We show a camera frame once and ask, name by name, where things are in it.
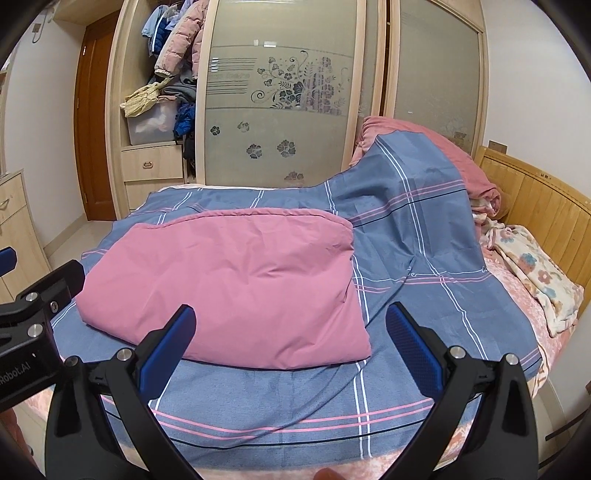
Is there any frosted floral sliding door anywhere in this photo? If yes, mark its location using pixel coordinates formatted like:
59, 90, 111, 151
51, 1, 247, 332
385, 0, 488, 158
194, 0, 366, 191

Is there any light wood wardrobe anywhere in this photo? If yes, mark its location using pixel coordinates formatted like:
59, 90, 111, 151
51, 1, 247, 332
105, 0, 490, 222

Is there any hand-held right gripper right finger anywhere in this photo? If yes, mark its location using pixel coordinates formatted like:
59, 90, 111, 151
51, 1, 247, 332
381, 302, 541, 480

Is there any pink puffer jacket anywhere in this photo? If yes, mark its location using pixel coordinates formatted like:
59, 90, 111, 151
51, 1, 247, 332
154, 0, 208, 80

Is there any light wood drawer cabinet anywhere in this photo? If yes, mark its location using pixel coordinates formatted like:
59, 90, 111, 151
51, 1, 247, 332
0, 168, 52, 304

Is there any wooden slatted headboard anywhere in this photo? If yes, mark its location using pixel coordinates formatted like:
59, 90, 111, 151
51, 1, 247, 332
475, 145, 591, 296

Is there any crumpled yellow cloth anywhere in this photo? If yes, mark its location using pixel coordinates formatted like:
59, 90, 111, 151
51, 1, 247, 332
120, 76, 174, 119

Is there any blue plaid bed sheet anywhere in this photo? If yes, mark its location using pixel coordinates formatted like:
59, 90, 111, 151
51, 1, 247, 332
51, 124, 543, 472

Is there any clear plastic storage box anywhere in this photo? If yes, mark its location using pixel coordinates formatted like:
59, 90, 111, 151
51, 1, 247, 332
126, 99, 179, 147

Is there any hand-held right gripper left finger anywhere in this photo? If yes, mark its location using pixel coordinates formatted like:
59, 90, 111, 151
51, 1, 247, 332
44, 305, 199, 480

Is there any black clothing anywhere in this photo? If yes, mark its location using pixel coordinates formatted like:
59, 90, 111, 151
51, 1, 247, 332
182, 134, 198, 179

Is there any brown wooden door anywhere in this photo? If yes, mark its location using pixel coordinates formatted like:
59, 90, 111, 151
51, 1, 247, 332
74, 11, 122, 222

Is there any black strap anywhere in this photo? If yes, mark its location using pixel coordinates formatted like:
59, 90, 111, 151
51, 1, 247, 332
545, 427, 585, 442

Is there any grey folded clothes pile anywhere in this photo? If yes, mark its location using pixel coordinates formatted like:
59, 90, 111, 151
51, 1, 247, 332
159, 69, 199, 108

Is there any floral fleece blanket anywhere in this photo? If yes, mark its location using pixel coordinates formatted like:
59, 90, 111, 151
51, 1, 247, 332
471, 210, 585, 337

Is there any dark blue down jacket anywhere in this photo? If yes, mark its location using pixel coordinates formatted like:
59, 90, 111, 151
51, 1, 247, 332
173, 102, 197, 139

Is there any pink floral mattress sheet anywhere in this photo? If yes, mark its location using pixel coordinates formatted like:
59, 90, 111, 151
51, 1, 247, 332
14, 256, 580, 480

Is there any wardrobe drawer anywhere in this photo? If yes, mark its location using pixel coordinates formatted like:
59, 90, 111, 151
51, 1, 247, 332
124, 179, 186, 219
121, 143, 185, 183

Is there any light blue hanging jacket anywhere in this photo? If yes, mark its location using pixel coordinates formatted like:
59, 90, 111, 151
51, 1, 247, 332
141, 4, 179, 54

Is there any pink quilt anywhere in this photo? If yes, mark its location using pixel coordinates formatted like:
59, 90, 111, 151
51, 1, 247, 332
348, 115, 502, 219

